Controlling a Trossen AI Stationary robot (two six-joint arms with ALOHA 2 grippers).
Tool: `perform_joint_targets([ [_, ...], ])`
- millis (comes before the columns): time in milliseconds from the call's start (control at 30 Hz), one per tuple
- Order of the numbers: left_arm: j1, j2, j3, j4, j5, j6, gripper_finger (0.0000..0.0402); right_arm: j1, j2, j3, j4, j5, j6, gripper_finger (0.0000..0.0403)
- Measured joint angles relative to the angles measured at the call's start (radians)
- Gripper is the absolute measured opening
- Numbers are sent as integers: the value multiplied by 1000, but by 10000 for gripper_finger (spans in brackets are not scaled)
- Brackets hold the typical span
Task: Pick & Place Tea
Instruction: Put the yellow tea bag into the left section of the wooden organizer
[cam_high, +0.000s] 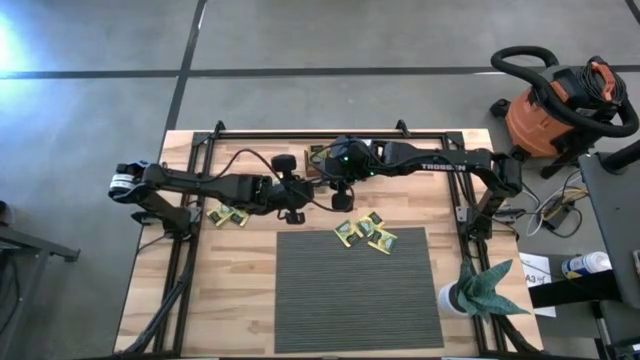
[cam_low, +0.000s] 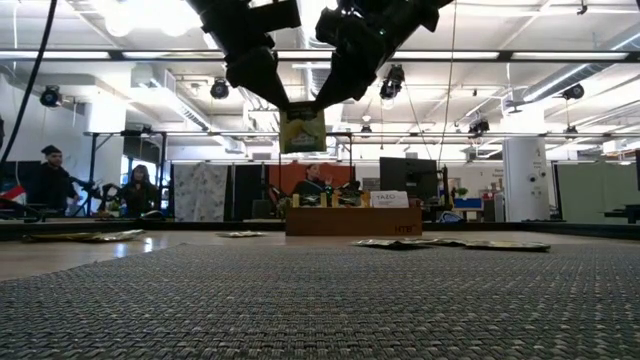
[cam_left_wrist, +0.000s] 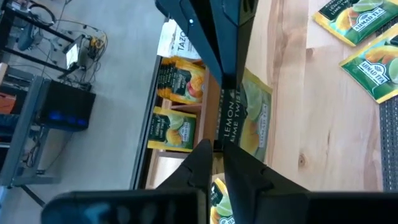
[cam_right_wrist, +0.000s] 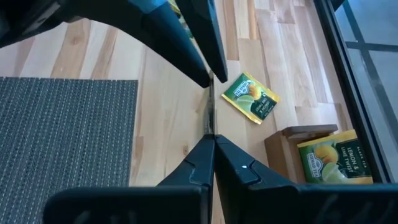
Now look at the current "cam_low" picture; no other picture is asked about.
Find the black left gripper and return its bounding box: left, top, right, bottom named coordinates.
left=187, top=0, right=292, bottom=112

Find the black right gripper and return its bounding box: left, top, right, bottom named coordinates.
left=312, top=0, right=454, bottom=112

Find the white Tazo tea packet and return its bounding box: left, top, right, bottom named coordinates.
left=370, top=189, right=410, bottom=209

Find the black ceiling spotlight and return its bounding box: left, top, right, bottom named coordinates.
left=208, top=77, right=231, bottom=101
left=378, top=63, right=407, bottom=101
left=467, top=117, right=492, bottom=137
left=560, top=82, right=586, bottom=102
left=38, top=84, right=64, bottom=109

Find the orange partition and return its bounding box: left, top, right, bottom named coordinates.
left=268, top=160, right=354, bottom=209

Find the person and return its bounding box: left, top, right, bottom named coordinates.
left=292, top=163, right=335, bottom=199
left=27, top=144, right=81, bottom=214
left=119, top=164, right=161, bottom=219

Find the dark partition panel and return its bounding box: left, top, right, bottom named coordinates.
left=230, top=163, right=269, bottom=221

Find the white patterned curtain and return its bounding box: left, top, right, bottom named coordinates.
left=172, top=162, right=230, bottom=223

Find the small potted plant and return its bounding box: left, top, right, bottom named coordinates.
left=274, top=196, right=294, bottom=220

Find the wooden compartment box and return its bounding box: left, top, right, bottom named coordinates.
left=285, top=206, right=424, bottom=237

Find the grey cabinet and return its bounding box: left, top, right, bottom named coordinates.
left=479, top=192, right=504, bottom=223

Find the white round pillar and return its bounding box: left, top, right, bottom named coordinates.
left=502, top=137, right=551, bottom=223

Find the grey woven placemat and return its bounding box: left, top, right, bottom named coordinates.
left=0, top=243, right=640, bottom=360

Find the green partition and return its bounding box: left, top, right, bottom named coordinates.
left=555, top=162, right=640, bottom=224

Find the black desk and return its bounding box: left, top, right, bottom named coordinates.
left=602, top=203, right=640, bottom=225

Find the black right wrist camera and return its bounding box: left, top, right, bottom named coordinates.
left=314, top=7, right=352, bottom=51

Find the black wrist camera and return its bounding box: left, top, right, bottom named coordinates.
left=314, top=7, right=352, bottom=51
left=247, top=0, right=303, bottom=32

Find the black background rig frame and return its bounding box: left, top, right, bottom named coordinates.
left=87, top=130, right=169, bottom=219
left=277, top=131, right=354, bottom=201

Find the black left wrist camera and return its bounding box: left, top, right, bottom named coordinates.
left=247, top=0, right=303, bottom=32

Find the thin hanging cable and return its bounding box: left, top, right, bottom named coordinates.
left=437, top=0, right=459, bottom=169

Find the thin black cable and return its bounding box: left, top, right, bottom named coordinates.
left=0, top=0, right=59, bottom=166

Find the black wall monitor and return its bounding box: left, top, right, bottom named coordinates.
left=0, top=159, right=42, bottom=195

